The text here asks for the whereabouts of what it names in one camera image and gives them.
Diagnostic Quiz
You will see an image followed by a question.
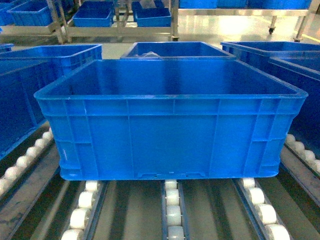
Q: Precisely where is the large blue plastic crate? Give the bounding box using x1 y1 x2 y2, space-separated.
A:
34 58 308 181

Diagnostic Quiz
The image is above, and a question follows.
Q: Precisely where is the white roller track far left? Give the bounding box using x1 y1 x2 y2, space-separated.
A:
0 127 54 198

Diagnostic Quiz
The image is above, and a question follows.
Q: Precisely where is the blue crate behind centre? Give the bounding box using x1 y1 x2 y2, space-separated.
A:
121 41 236 60

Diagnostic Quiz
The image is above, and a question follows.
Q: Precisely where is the far steel shelf rack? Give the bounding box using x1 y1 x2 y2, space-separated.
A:
0 0 320 44

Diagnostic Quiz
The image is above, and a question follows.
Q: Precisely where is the blue crate on left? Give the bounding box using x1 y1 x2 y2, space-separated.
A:
0 44 102 159

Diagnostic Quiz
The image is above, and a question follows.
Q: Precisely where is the blue crate shelf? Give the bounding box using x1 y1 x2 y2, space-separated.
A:
131 0 172 27
72 1 115 28
0 0 53 27

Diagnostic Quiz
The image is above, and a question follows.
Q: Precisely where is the blue crate far shelf right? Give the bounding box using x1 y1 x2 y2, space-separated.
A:
131 0 172 27

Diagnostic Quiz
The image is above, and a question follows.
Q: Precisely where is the white roller track far right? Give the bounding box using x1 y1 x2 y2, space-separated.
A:
285 134 320 175

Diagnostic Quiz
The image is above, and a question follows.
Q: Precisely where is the white roller track centre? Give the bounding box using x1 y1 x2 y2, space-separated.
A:
161 179 191 240

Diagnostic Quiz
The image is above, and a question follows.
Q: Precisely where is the white roller track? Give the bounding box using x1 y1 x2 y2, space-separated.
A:
161 179 191 240
285 134 320 175
232 177 293 240
0 127 54 198
60 180 109 240

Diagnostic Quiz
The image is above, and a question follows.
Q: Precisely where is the blue crate far shelf centre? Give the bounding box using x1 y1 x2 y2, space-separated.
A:
72 1 115 28

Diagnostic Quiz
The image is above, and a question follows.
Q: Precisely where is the blue crate on right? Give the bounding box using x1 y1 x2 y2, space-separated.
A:
221 41 320 154

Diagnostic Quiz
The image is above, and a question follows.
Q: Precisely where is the blue crate far shelf left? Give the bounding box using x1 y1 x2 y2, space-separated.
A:
0 0 53 27

